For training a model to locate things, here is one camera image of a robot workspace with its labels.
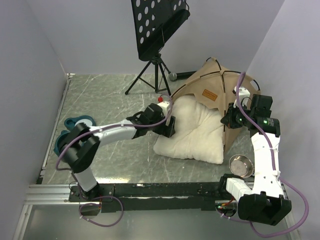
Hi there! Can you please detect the cream white pillow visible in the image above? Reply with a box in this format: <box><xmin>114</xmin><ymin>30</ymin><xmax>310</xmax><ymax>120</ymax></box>
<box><xmin>153</xmin><ymin>95</ymin><xmax>224</xmax><ymax>165</ymax></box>

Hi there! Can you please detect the tan pet tent fabric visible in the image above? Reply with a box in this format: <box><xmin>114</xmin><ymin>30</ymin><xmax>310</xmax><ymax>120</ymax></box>
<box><xmin>169</xmin><ymin>56</ymin><xmax>262</xmax><ymax>156</ymax></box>

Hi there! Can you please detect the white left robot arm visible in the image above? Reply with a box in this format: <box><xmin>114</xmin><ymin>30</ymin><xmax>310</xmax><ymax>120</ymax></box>
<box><xmin>54</xmin><ymin>101</ymin><xmax>176</xmax><ymax>201</ymax></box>

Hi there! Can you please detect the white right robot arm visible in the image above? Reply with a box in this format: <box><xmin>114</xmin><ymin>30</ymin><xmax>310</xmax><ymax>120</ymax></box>
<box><xmin>218</xmin><ymin>94</ymin><xmax>292</xmax><ymax>226</ymax></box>

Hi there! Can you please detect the orange leather tent label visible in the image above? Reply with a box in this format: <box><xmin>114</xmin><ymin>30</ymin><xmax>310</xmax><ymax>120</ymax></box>
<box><xmin>202</xmin><ymin>89</ymin><xmax>218</xmax><ymax>102</ymax></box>

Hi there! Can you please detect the steel pet bowl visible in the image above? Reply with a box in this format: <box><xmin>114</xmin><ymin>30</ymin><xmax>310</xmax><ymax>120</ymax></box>
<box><xmin>228</xmin><ymin>154</ymin><xmax>254</xmax><ymax>179</ymax></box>

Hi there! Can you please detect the teal pet bowl holder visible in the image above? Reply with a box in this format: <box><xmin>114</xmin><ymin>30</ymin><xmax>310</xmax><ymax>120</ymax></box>
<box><xmin>53</xmin><ymin>115</ymin><xmax>96</xmax><ymax>156</ymax></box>

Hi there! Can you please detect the black microphone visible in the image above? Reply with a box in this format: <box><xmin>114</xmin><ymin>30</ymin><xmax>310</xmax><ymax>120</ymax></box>
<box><xmin>168</xmin><ymin>71</ymin><xmax>196</xmax><ymax>82</ymax></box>

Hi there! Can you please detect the white paw print bowl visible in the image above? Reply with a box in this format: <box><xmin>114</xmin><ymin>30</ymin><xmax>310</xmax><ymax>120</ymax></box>
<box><xmin>75</xmin><ymin>118</ymin><xmax>94</xmax><ymax>127</ymax></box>

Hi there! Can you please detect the black music stand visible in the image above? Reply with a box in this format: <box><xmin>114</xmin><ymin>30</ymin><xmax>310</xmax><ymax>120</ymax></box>
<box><xmin>124</xmin><ymin>0</ymin><xmax>190</xmax><ymax>95</ymax></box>

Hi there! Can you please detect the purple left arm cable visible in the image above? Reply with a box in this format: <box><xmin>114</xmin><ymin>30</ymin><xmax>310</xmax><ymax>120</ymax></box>
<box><xmin>55</xmin><ymin>94</ymin><xmax>174</xmax><ymax>227</ymax></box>

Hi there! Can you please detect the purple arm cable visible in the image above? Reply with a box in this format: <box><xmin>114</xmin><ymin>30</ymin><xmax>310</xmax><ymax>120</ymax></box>
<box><xmin>217</xmin><ymin>71</ymin><xmax>310</xmax><ymax>238</ymax></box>
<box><xmin>55</xmin><ymin>94</ymin><xmax>174</xmax><ymax>227</ymax></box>

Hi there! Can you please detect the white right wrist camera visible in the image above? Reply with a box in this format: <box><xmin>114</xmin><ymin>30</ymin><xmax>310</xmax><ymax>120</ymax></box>
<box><xmin>234</xmin><ymin>86</ymin><xmax>251</xmax><ymax>107</ymax></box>

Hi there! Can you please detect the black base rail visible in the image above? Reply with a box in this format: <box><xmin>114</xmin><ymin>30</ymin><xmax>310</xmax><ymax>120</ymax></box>
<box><xmin>68</xmin><ymin>182</ymin><xmax>232</xmax><ymax>213</ymax></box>

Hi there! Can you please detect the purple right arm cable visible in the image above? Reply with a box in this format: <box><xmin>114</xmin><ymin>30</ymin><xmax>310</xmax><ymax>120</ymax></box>
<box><xmin>217</xmin><ymin>71</ymin><xmax>310</xmax><ymax>238</ymax></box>

